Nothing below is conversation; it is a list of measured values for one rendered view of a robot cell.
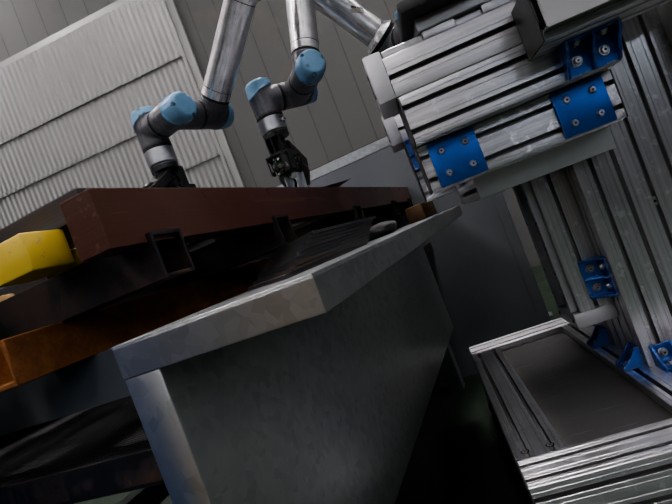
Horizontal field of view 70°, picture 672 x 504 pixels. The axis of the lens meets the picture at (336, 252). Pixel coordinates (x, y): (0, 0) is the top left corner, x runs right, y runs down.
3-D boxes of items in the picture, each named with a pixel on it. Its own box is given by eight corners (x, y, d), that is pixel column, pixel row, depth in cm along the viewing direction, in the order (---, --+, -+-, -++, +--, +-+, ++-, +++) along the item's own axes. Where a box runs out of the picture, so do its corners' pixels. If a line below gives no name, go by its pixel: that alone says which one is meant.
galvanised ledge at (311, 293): (123, 380, 41) (111, 347, 41) (406, 235, 163) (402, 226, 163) (326, 312, 34) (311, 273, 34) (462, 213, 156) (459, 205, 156)
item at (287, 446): (270, 759, 41) (123, 380, 41) (442, 330, 163) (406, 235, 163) (309, 761, 40) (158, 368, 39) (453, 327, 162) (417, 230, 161)
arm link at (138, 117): (138, 102, 119) (122, 118, 124) (154, 143, 119) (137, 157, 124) (165, 103, 125) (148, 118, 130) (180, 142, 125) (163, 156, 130)
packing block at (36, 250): (-6, 289, 48) (-20, 253, 48) (39, 280, 53) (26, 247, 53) (33, 270, 46) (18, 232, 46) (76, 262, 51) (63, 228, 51)
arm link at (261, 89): (274, 72, 131) (244, 79, 128) (288, 109, 131) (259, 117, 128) (268, 85, 139) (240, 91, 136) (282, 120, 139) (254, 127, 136)
